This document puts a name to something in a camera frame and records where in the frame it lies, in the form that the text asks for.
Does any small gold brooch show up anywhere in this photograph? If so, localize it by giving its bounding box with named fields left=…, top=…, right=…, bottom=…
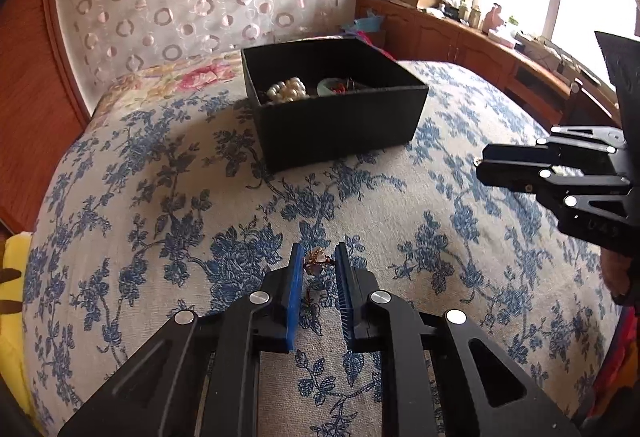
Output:
left=304, top=247, right=335, bottom=274

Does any pink rose floral quilt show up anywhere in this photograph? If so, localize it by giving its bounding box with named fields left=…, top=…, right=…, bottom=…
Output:
left=92, top=50, right=251, bottom=128

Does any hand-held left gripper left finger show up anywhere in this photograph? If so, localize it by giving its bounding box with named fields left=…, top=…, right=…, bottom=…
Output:
left=57, top=242, right=305, bottom=437

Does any person's right hand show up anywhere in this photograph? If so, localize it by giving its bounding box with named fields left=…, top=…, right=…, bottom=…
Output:
left=601, top=247, right=640, bottom=305

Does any blue floral blanket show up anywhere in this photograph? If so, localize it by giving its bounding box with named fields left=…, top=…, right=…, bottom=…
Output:
left=22, top=60, right=626, bottom=437

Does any black storage box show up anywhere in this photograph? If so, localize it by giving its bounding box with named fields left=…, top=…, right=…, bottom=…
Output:
left=241, top=37, right=430, bottom=174

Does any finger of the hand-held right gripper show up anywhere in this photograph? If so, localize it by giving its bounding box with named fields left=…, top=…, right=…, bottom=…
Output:
left=480, top=124, right=628, bottom=166
left=475, top=164, right=633, bottom=239

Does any wooden headboard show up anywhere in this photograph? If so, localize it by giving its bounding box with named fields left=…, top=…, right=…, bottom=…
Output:
left=0, top=0, right=93, bottom=233

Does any white pearl bracelet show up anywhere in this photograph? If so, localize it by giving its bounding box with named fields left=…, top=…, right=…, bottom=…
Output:
left=266, top=76, right=307, bottom=106

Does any wooden cabinet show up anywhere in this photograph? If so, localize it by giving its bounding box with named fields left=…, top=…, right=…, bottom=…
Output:
left=355, top=0, right=626, bottom=138

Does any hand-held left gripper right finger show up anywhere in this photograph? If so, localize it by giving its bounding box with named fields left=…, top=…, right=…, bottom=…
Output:
left=334, top=242, right=581, bottom=437

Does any blue plastic basket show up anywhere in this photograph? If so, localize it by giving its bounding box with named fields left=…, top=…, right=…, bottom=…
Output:
left=342, top=14, right=383, bottom=33

